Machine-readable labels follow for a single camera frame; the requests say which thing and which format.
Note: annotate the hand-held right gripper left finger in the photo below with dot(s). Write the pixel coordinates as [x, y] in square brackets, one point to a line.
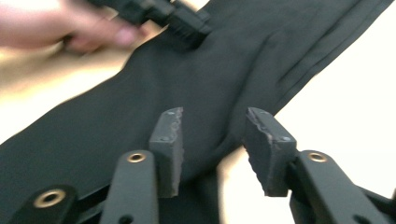
[166, 146]

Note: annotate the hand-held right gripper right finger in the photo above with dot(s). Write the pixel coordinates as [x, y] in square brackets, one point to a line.
[271, 155]

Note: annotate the black pants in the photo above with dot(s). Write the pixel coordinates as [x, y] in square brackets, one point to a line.
[155, 102]

